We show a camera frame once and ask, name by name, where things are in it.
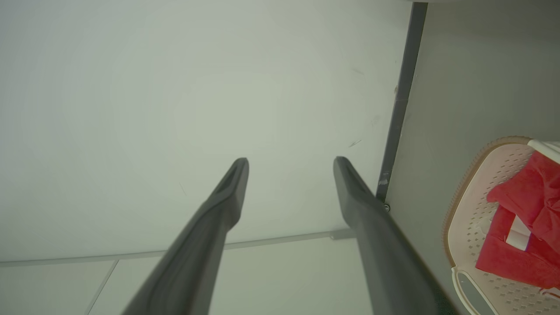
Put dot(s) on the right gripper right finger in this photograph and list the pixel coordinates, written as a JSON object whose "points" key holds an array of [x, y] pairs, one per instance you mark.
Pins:
{"points": [[385, 262]]}

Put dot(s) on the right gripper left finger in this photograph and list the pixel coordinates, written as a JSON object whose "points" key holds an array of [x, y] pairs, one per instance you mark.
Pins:
{"points": [[197, 253]]}

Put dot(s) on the red garment with white trim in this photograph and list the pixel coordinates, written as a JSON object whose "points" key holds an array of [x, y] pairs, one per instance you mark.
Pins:
{"points": [[533, 188], [503, 262]]}

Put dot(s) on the cream perforated laundry basket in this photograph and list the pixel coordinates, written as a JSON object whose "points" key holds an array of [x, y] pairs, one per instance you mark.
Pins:
{"points": [[477, 205]]}

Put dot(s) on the black baseboard strip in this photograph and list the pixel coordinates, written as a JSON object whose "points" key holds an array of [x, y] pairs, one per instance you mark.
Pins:
{"points": [[404, 87]]}

